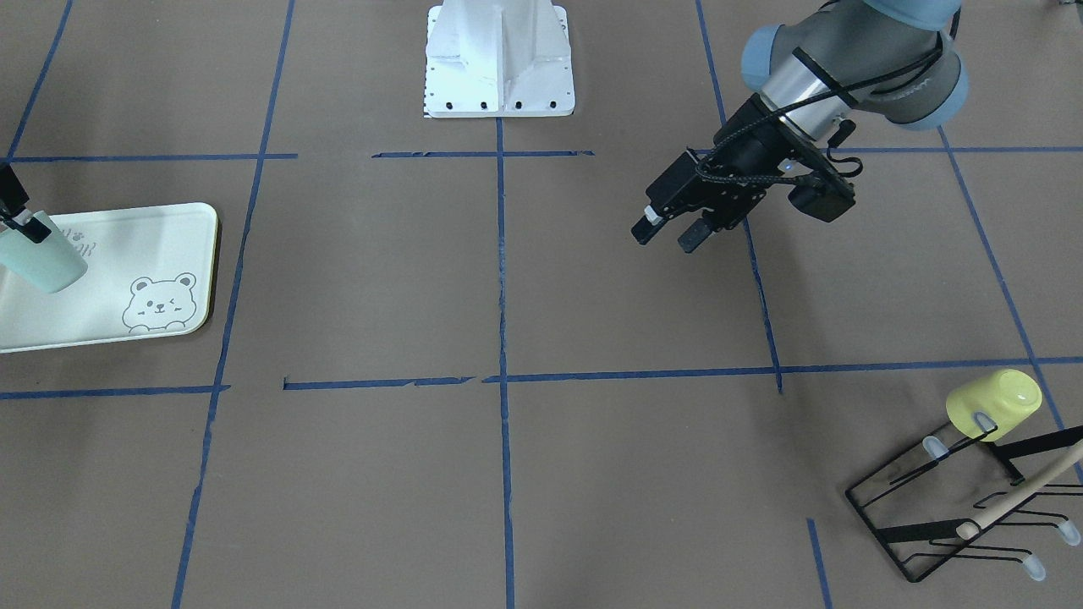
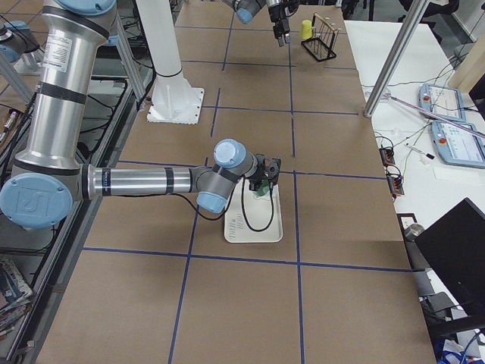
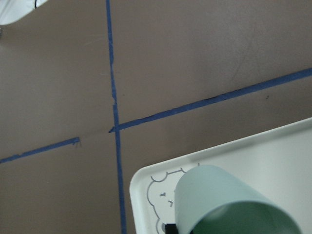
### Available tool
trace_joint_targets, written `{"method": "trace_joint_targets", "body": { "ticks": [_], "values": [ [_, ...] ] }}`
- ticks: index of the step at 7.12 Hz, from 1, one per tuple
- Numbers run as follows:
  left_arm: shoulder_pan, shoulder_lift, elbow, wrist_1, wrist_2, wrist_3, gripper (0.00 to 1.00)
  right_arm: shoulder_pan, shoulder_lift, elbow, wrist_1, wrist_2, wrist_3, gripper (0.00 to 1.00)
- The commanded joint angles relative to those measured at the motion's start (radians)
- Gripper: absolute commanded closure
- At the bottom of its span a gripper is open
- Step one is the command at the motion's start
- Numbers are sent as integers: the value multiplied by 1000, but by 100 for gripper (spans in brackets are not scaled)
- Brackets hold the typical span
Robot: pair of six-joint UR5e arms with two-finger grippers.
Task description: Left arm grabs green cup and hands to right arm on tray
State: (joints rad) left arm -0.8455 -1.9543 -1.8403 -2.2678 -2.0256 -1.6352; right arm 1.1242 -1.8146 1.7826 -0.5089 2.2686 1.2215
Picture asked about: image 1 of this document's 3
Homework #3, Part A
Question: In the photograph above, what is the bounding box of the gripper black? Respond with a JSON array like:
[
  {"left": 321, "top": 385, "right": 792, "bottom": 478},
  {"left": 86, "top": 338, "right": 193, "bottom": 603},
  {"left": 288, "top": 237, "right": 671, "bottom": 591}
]
[
  {"left": 631, "top": 94, "right": 812, "bottom": 254},
  {"left": 1, "top": 161, "right": 52, "bottom": 244}
]

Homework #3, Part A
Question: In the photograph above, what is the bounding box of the pale green cup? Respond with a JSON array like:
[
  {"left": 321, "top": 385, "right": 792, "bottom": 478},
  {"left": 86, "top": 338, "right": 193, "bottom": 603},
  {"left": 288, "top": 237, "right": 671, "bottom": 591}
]
[{"left": 1, "top": 211, "right": 88, "bottom": 294}]

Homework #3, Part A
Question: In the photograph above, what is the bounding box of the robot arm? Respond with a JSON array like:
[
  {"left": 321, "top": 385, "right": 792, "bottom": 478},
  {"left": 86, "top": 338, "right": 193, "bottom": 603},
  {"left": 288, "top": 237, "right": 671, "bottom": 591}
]
[{"left": 631, "top": 1, "right": 970, "bottom": 252}]

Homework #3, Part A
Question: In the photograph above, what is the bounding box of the white bear tray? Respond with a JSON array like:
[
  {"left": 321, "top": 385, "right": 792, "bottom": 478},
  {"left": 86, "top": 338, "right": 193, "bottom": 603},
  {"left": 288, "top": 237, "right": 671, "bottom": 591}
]
[{"left": 1, "top": 203, "right": 219, "bottom": 354}]

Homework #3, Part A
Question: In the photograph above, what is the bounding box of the yellow cup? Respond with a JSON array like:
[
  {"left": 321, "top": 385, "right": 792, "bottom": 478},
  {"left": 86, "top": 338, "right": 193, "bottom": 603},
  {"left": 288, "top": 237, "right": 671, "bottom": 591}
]
[{"left": 945, "top": 370, "right": 1043, "bottom": 442}]

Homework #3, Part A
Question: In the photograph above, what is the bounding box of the camera cable black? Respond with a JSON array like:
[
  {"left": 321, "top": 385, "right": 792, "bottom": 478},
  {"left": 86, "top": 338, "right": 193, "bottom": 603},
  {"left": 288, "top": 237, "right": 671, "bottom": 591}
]
[{"left": 743, "top": 27, "right": 970, "bottom": 187}]

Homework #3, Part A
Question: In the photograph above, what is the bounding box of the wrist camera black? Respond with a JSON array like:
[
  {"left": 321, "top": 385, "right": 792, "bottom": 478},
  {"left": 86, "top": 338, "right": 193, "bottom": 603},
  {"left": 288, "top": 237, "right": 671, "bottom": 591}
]
[{"left": 774, "top": 127, "right": 857, "bottom": 223}]

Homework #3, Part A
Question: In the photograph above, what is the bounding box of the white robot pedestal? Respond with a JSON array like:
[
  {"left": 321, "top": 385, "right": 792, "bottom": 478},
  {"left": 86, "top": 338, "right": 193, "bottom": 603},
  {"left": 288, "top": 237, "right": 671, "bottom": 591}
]
[{"left": 423, "top": 1, "right": 576, "bottom": 118}]

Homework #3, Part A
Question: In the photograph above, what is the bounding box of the black wire cup rack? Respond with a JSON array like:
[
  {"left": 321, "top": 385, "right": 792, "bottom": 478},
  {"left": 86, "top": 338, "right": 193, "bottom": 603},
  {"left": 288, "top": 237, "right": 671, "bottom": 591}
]
[{"left": 844, "top": 416, "right": 1080, "bottom": 584}]

